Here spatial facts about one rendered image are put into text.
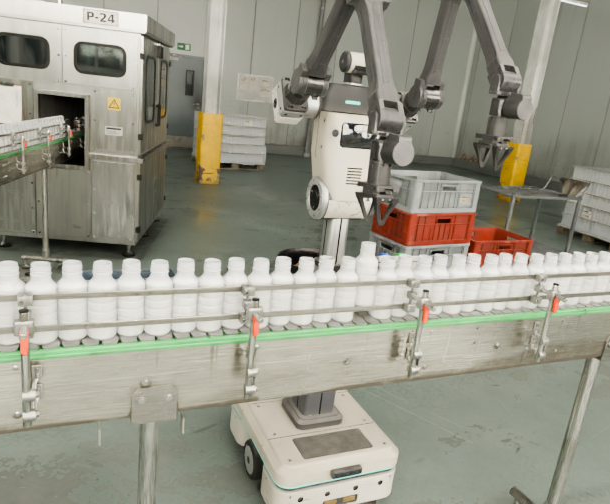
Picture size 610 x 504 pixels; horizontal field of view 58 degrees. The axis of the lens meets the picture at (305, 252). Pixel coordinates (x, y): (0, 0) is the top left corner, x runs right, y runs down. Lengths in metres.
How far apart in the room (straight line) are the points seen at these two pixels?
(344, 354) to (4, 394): 0.76
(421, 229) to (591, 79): 10.55
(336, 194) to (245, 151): 8.93
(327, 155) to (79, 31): 3.27
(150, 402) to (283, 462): 0.93
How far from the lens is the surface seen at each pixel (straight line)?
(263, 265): 1.27
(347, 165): 1.96
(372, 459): 2.25
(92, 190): 4.96
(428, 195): 3.66
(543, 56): 11.60
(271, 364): 1.34
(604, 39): 13.97
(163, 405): 1.31
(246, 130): 10.81
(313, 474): 2.14
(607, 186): 8.40
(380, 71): 1.40
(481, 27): 1.85
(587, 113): 13.84
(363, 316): 1.47
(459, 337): 1.61
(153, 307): 1.23
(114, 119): 4.84
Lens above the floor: 1.55
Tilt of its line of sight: 16 degrees down
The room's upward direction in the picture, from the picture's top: 7 degrees clockwise
